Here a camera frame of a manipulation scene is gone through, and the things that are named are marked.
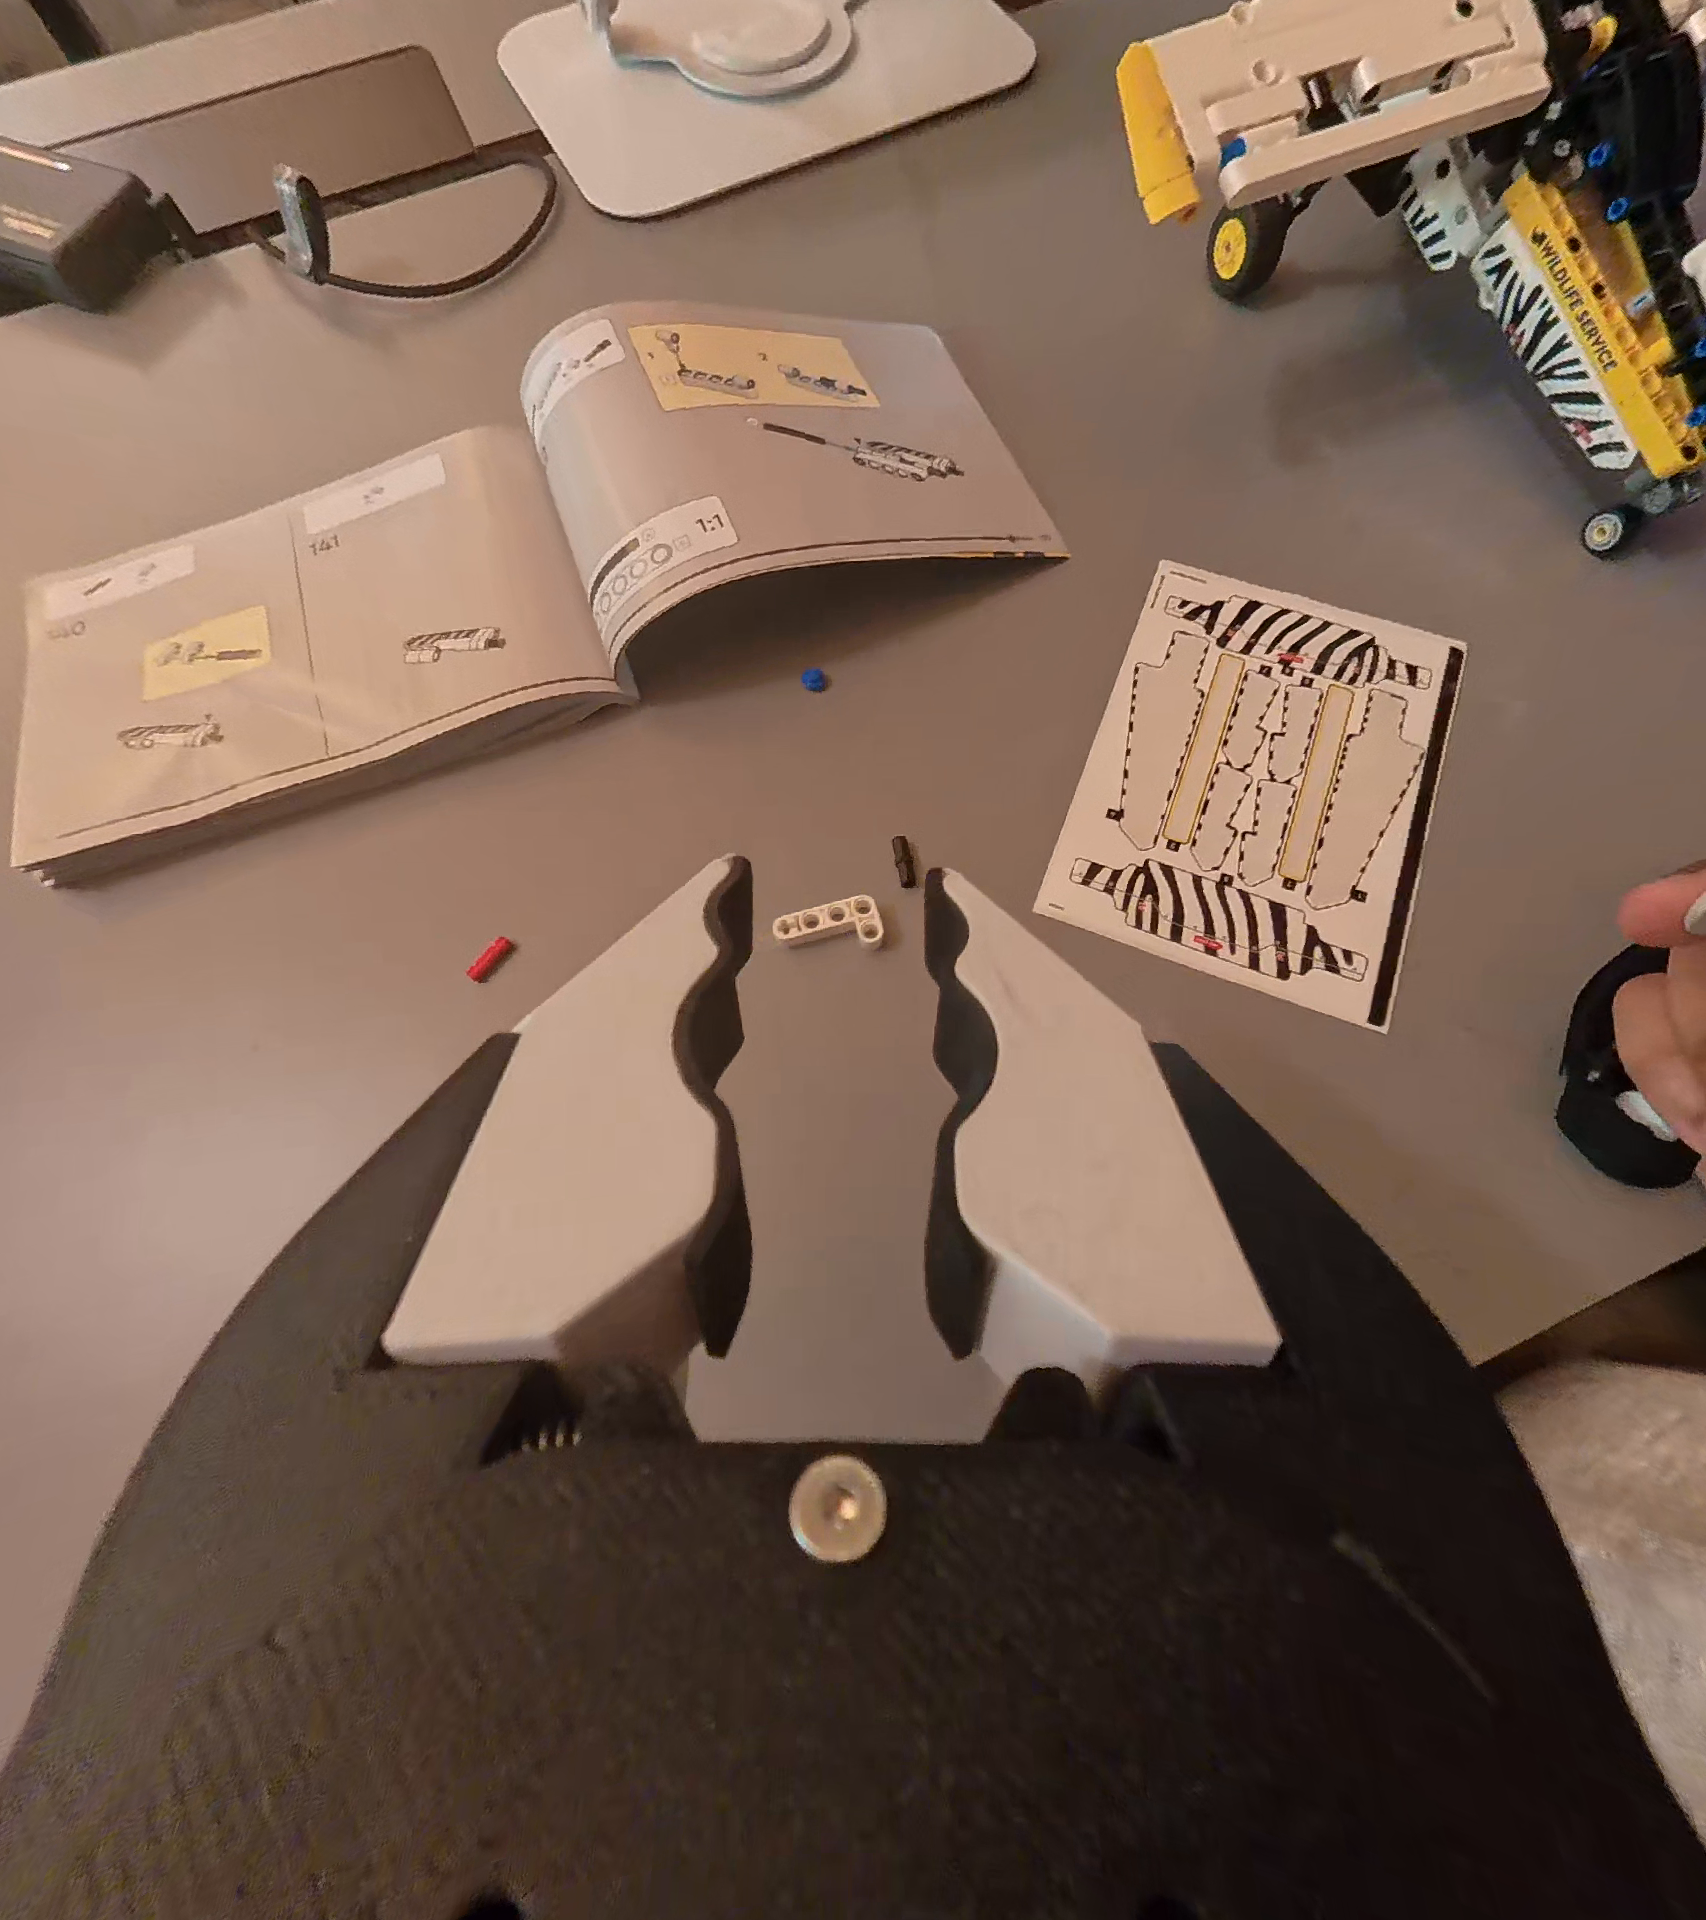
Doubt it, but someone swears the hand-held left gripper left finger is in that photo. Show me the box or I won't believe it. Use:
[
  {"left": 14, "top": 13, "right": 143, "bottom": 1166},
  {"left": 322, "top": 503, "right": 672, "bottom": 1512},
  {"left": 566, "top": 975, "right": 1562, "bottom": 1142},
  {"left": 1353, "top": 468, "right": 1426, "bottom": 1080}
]
[{"left": 383, "top": 854, "right": 763, "bottom": 1404}]

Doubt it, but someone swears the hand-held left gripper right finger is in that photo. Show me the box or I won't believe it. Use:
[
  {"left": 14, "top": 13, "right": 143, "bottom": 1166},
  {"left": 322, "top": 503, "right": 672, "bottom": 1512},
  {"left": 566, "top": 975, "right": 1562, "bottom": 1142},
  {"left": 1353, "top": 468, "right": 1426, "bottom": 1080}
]
[{"left": 924, "top": 864, "right": 1284, "bottom": 1404}]

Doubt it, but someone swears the white angled lego beam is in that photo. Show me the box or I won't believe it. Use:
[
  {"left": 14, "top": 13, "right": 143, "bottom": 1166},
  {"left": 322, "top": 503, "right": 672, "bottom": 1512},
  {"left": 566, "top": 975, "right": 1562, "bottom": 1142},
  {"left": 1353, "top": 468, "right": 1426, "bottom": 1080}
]
[{"left": 772, "top": 890, "right": 893, "bottom": 955}]

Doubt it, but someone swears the grey lego instruction booklet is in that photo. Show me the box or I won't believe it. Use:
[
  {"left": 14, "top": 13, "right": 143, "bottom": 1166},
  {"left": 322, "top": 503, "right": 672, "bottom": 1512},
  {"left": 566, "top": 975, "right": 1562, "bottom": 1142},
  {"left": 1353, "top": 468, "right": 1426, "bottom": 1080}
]
[{"left": 11, "top": 304, "right": 1073, "bottom": 890}]

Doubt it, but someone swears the yellow white lego plane model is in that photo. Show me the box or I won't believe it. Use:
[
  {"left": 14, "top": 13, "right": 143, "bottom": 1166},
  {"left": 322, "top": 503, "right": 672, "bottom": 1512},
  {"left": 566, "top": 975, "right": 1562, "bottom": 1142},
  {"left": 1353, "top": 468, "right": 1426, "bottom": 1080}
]
[{"left": 1114, "top": 0, "right": 1706, "bottom": 560}]

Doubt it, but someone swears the zebra striped sticker sheet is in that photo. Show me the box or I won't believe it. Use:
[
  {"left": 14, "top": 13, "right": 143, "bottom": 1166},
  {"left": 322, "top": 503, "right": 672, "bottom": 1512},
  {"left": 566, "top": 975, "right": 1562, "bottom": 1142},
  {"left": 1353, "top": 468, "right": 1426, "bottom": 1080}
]
[{"left": 1032, "top": 557, "right": 1471, "bottom": 1033}]

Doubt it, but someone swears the silver monitor stand base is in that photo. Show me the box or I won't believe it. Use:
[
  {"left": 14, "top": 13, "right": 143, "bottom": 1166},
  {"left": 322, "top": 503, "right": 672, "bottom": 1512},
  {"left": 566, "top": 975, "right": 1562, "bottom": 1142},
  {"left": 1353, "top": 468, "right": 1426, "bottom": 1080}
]
[{"left": 496, "top": 0, "right": 1039, "bottom": 222}]

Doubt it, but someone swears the black box-shaped device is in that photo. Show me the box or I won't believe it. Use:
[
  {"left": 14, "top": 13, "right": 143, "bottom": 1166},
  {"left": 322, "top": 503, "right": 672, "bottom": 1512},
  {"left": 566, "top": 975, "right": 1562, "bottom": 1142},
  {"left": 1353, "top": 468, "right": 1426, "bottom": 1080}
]
[{"left": 0, "top": 111, "right": 166, "bottom": 313}]

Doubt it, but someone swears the black braided cable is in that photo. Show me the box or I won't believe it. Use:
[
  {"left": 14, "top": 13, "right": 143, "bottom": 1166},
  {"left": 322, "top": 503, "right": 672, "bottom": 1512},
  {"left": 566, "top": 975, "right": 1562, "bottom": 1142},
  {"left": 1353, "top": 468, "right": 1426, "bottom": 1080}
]
[{"left": 148, "top": 145, "right": 560, "bottom": 297}]

